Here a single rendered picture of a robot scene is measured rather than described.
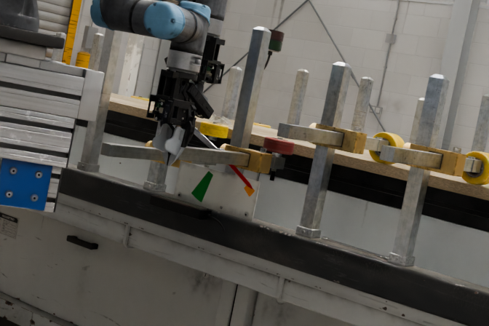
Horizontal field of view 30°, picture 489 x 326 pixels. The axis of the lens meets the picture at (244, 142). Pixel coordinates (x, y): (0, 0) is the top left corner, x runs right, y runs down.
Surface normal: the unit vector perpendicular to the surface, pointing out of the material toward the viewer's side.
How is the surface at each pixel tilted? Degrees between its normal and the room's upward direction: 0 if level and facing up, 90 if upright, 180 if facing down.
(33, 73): 90
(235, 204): 90
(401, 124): 90
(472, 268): 90
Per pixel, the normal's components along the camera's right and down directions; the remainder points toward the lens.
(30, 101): 0.32, 0.11
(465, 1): -0.64, -0.09
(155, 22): -0.37, -0.03
